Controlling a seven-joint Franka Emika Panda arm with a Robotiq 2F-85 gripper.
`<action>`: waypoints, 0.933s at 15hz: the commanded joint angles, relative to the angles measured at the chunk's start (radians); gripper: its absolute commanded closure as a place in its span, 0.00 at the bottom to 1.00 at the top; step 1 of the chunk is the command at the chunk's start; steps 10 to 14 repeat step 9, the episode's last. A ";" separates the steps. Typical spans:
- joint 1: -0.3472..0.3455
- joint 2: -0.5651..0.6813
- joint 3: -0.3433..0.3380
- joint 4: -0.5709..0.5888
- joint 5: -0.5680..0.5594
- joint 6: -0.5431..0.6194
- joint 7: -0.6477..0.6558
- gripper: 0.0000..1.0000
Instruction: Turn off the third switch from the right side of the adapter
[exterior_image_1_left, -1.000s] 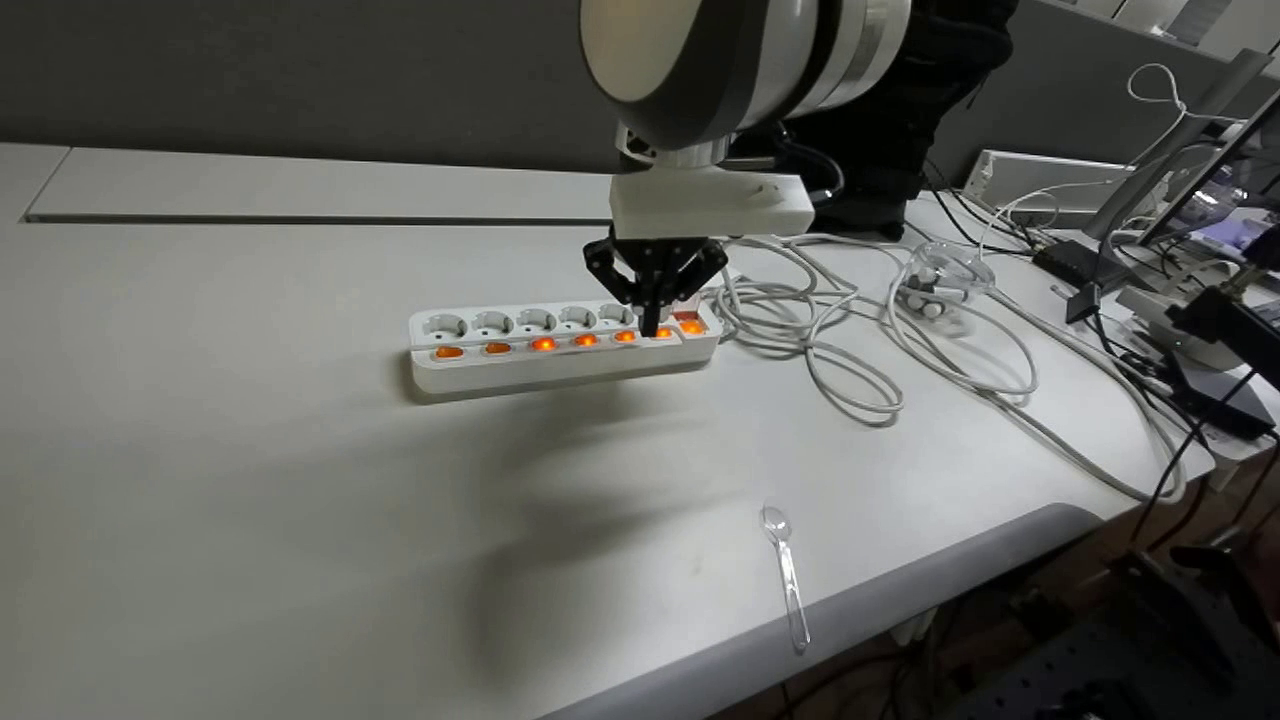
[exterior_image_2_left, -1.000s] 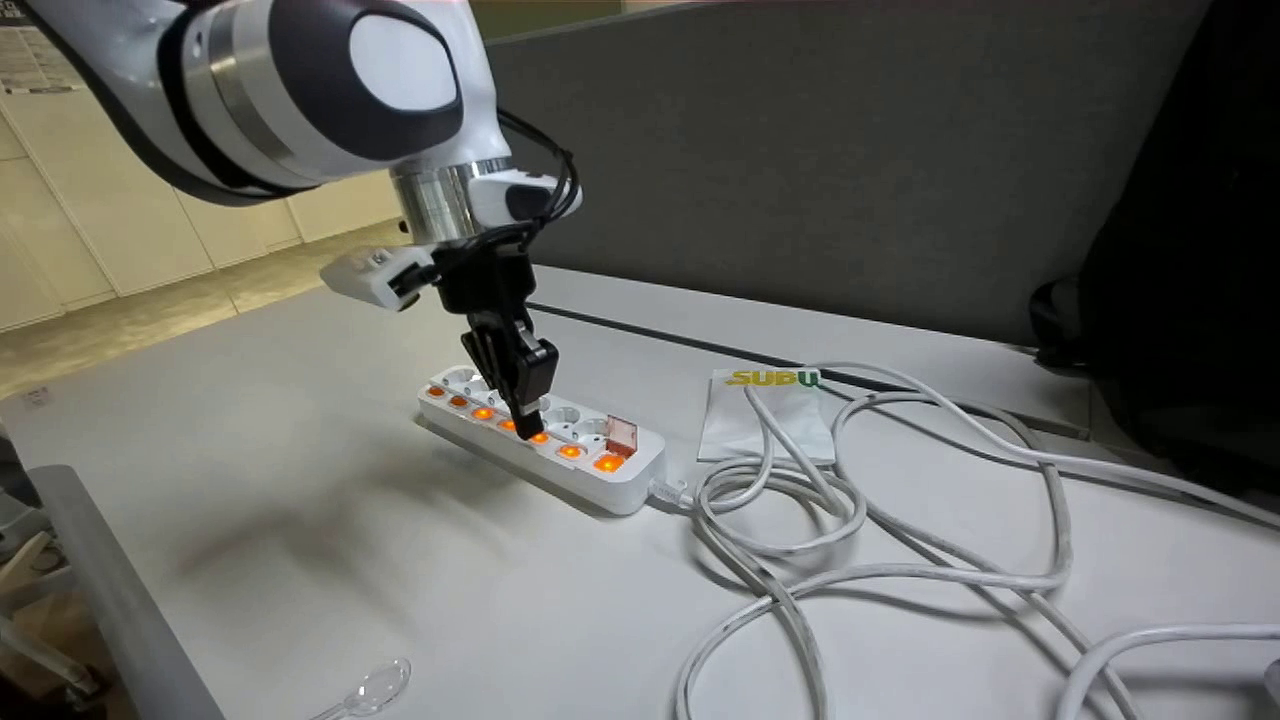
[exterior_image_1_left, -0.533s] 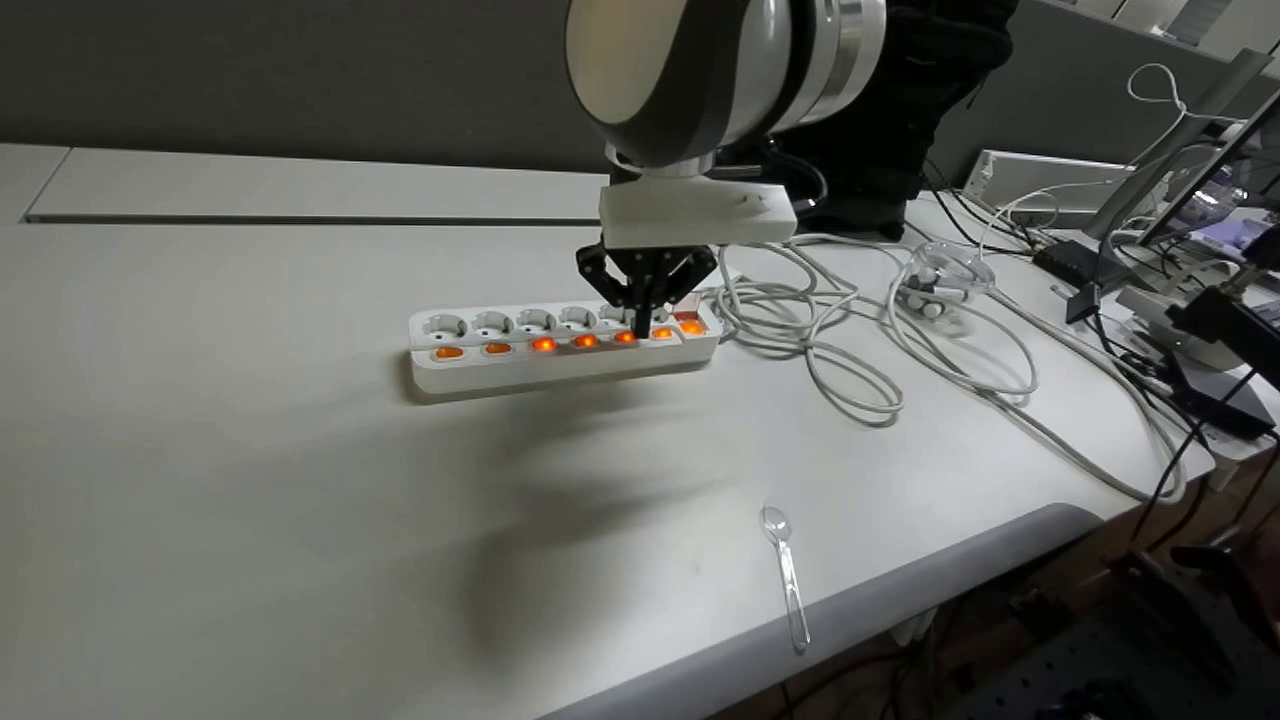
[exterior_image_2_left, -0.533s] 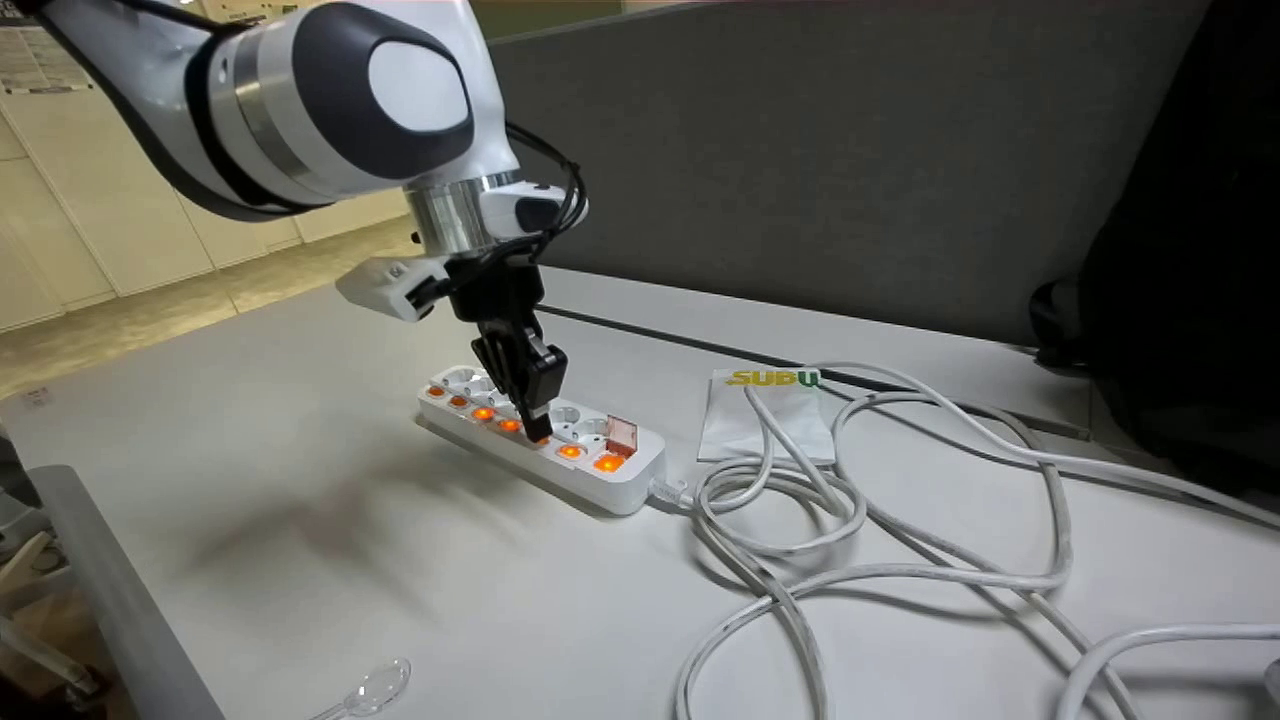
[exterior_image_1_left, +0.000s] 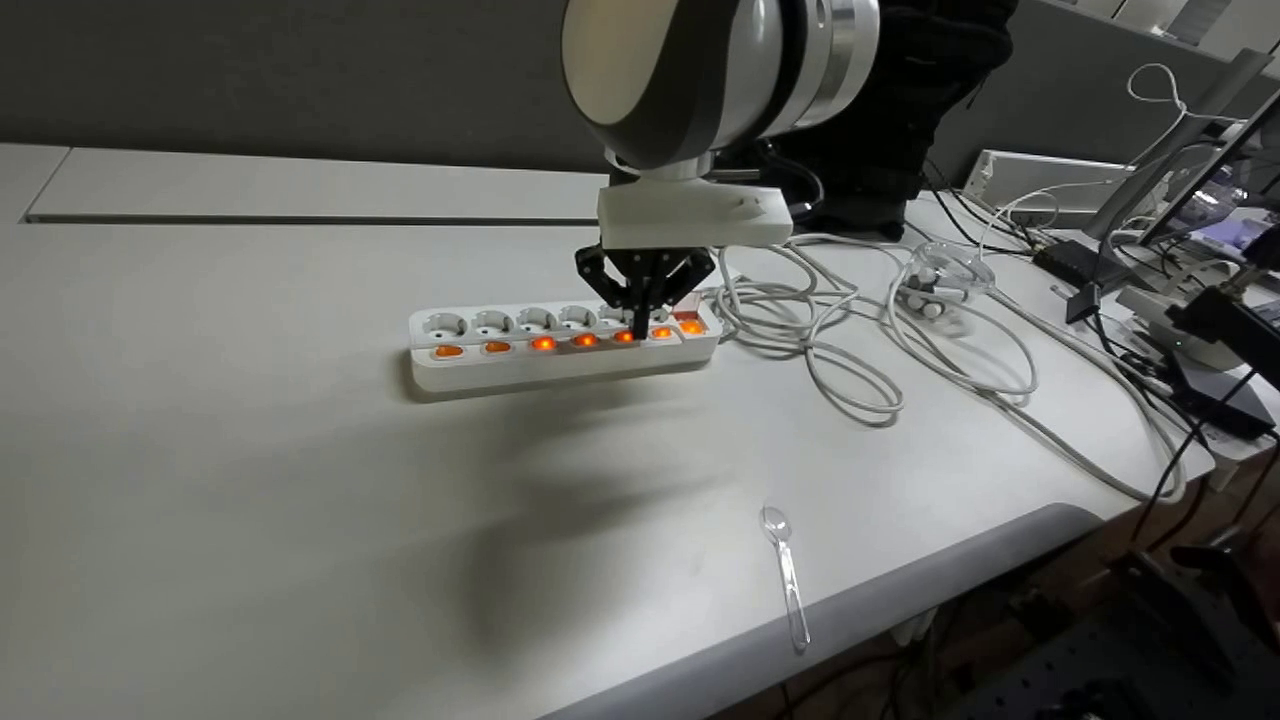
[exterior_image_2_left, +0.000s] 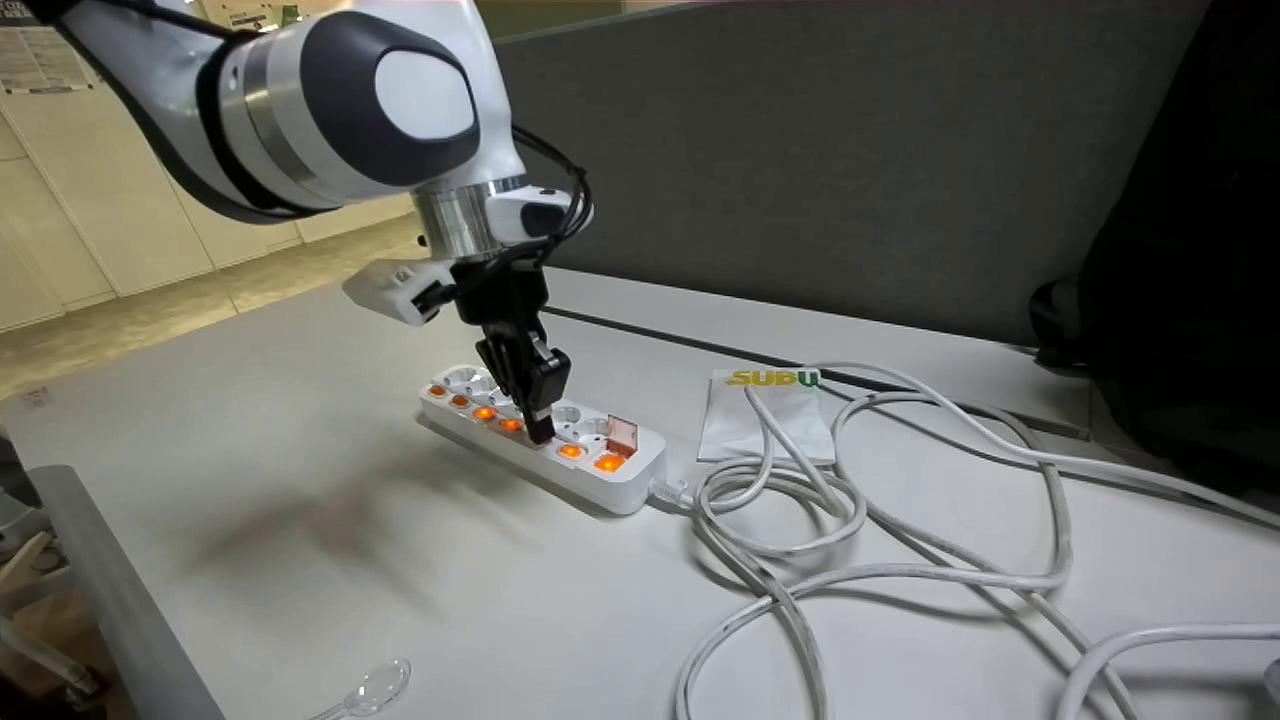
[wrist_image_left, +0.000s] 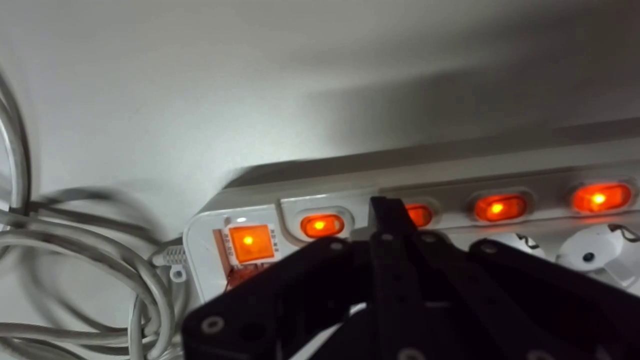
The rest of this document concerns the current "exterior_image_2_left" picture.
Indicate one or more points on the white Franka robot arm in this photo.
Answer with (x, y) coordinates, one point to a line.
(335, 104)

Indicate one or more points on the clear plastic bag yellow label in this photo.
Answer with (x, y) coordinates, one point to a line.
(747, 421)

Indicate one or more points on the black office chair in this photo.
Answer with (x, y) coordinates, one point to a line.
(1186, 255)

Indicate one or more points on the clear plastic spoon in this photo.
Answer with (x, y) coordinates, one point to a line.
(364, 692)

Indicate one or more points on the white six-socket power strip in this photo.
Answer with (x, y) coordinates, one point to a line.
(585, 464)

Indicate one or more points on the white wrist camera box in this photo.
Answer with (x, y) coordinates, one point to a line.
(388, 288)

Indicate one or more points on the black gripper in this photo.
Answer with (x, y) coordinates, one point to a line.
(506, 288)

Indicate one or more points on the grey partition panel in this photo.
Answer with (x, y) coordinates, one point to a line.
(801, 163)

